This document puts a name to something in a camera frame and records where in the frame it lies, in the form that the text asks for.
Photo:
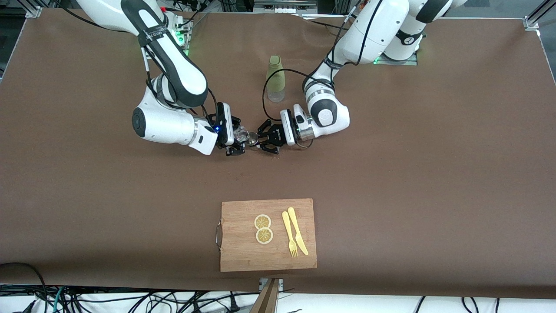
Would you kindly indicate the clear glass shaker cup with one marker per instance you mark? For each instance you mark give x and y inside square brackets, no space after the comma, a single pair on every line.
[242,132]

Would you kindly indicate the brown table cover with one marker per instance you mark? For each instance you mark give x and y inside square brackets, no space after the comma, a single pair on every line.
[130,217]

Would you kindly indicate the lemon slice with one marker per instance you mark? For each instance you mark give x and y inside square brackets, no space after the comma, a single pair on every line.
[264,236]
[262,221]

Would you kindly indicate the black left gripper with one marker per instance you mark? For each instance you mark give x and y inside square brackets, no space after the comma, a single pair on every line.
[274,135]

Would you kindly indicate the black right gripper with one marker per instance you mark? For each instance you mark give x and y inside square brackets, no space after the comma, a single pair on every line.
[235,121]

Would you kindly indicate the metal jigger measuring cup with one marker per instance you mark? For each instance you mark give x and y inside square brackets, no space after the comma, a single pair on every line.
[253,139]

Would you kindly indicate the green sleeved glass bottle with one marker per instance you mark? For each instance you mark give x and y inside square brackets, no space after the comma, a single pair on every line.
[276,65]

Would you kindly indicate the grey power strip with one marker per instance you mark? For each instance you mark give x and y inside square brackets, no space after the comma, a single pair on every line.
[282,6]

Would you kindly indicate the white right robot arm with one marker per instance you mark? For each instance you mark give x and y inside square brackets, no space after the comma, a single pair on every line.
[173,65]

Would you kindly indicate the aluminium corner profile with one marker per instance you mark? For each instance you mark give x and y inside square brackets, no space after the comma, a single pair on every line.
[34,11]
[536,19]

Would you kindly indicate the wooden cutting board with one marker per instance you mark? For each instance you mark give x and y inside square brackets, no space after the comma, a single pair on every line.
[243,256]

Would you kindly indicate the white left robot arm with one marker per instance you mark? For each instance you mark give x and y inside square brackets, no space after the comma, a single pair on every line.
[373,30]

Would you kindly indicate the small metal bracket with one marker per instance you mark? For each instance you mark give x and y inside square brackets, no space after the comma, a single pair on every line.
[281,284]

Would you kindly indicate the yellow plastic knife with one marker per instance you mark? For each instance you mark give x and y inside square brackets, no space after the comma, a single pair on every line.
[297,230]

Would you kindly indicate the yellow plastic fork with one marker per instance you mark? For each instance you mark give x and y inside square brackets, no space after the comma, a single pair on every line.
[288,232]

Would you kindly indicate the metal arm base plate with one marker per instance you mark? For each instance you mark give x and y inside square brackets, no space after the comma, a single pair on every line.
[187,41]
[404,63]

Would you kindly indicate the wooden post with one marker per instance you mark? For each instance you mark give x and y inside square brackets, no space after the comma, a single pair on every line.
[267,300]

